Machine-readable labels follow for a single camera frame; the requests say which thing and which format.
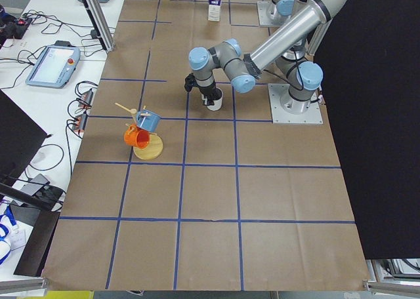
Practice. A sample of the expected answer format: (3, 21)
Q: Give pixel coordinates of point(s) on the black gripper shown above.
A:
(210, 92)

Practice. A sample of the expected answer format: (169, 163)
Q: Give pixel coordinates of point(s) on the white ceramic mug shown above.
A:
(216, 103)

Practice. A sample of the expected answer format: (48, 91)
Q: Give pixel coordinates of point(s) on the blue white milk carton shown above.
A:
(214, 10)

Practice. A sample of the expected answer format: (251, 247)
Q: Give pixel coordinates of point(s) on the blue ceramic mug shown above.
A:
(147, 120)

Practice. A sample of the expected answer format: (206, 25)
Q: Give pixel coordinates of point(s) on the wooden mug tree stand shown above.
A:
(155, 146)

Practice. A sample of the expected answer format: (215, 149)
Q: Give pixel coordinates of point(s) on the orange ceramic mug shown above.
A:
(136, 137)

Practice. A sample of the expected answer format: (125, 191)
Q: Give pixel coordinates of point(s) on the grey usb hub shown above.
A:
(87, 98)
(80, 123)

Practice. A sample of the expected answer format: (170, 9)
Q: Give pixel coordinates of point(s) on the blue teach pendant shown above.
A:
(54, 67)

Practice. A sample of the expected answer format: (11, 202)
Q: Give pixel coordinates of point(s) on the black monitor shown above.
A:
(21, 138)

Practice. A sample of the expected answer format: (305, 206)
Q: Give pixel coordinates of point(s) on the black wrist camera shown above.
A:
(190, 82)

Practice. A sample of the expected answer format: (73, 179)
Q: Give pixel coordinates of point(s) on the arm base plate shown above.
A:
(286, 110)
(269, 16)

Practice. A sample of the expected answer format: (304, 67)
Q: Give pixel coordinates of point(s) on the aluminium frame post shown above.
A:
(100, 24)

